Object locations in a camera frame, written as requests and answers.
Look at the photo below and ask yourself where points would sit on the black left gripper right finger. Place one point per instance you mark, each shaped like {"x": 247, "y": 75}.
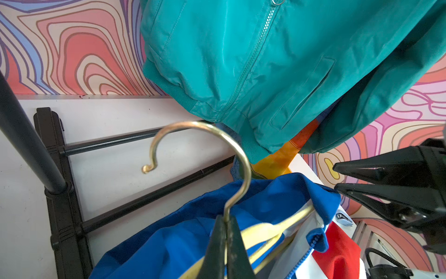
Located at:
{"x": 238, "y": 264}

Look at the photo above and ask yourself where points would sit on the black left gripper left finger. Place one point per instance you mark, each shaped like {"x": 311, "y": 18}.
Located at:
{"x": 213, "y": 266}

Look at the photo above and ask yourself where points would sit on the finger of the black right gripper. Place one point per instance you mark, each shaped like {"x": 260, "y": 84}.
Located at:
{"x": 408, "y": 208}
{"x": 414, "y": 165}

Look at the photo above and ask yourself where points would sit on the blue white red jacket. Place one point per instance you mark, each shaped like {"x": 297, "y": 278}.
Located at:
{"x": 292, "y": 228}

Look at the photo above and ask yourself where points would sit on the wooden hanger gold hook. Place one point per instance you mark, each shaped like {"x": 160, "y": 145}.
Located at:
{"x": 237, "y": 167}

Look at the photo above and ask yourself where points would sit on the teal green jacket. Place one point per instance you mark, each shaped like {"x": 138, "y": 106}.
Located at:
{"x": 266, "y": 69}

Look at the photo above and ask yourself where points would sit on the multicolour patchwork jacket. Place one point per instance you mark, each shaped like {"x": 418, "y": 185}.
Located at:
{"x": 278, "y": 163}

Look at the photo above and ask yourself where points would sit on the black clothes rack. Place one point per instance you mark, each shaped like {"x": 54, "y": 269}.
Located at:
{"x": 42, "y": 145}

